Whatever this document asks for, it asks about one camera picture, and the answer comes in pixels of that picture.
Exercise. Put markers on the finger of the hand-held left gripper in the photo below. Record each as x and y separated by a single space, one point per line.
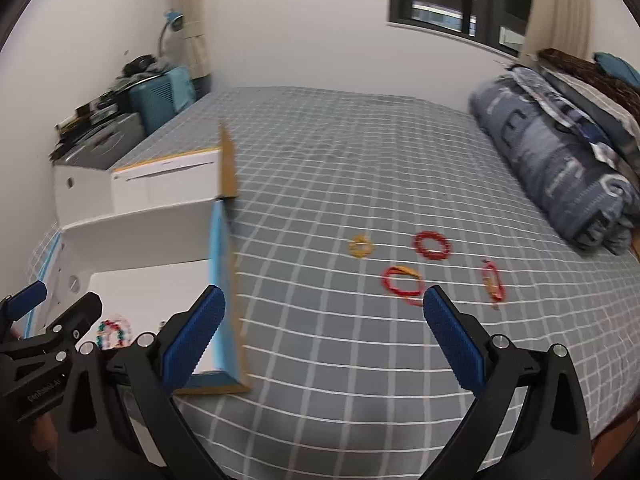
27 300
75 317

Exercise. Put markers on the blue suitcase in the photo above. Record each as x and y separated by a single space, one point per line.
160 97

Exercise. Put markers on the folded blue grey quilt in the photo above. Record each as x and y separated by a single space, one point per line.
545 170

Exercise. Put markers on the person's left hand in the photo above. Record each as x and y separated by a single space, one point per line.
42 430

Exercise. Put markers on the teal cushion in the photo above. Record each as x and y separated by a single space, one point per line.
617 66

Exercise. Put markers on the grey checked bed sheet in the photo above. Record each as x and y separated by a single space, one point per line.
350 185

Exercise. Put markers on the beige curtain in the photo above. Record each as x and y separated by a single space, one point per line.
192 20
555 10

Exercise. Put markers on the teal desk lamp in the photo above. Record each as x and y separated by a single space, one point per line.
170 22

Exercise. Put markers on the sky print cardboard box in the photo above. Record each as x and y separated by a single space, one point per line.
150 200

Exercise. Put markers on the grey hard case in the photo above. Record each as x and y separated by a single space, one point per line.
100 137

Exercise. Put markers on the dark clutter pile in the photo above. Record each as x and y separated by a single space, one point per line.
137 66

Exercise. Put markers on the dark framed window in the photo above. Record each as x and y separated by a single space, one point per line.
450 0

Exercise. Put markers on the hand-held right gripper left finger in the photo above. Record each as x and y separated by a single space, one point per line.
192 340

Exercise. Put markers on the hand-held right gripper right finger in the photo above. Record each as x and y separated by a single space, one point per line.
455 345

